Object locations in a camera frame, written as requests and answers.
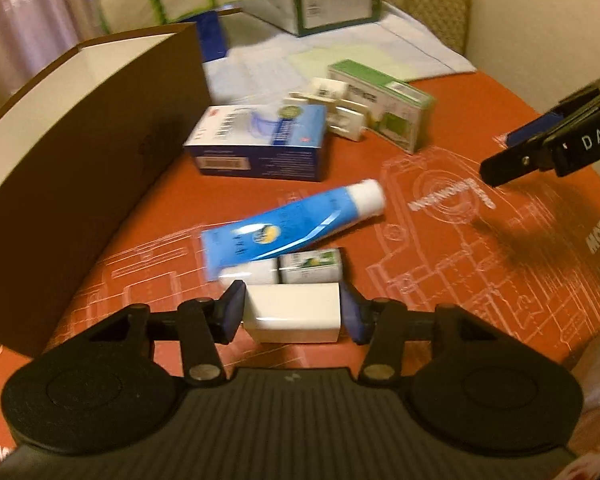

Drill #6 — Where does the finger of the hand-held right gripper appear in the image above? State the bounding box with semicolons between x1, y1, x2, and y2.
506;104;582;150
480;144;562;189

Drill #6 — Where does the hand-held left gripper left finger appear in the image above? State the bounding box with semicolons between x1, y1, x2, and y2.
87;280;247;387

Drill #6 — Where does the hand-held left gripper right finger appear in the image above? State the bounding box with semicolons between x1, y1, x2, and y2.
339;279;487;387

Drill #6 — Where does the white charger block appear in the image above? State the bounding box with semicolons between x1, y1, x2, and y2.
242;282;342;344

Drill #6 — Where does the small green white box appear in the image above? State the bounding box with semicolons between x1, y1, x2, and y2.
218;248;344;286

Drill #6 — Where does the blue hand cream tube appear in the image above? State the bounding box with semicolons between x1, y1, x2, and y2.
200;178;386;282

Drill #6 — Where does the slim green box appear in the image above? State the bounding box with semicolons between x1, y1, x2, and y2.
327;58;437;155

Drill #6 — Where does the blue product box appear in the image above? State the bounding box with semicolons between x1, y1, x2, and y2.
183;104;329;183

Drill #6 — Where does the white plug adapter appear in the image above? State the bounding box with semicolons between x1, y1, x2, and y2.
288;90;371;144

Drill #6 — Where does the brown cardboard storage box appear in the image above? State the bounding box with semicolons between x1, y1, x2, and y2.
0;22;214;359

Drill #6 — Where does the red printed cardboard sheet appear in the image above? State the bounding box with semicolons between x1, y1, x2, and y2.
0;69;600;466

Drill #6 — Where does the pastel checked cloth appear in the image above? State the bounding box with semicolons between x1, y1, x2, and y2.
202;0;477;107

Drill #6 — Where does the beige quilted chair cushion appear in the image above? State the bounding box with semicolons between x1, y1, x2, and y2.
379;0;472;57

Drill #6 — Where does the large blue box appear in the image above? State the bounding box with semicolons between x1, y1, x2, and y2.
196;7;244;64

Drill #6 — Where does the purple patterned curtain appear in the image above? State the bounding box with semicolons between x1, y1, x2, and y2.
0;0;112;113

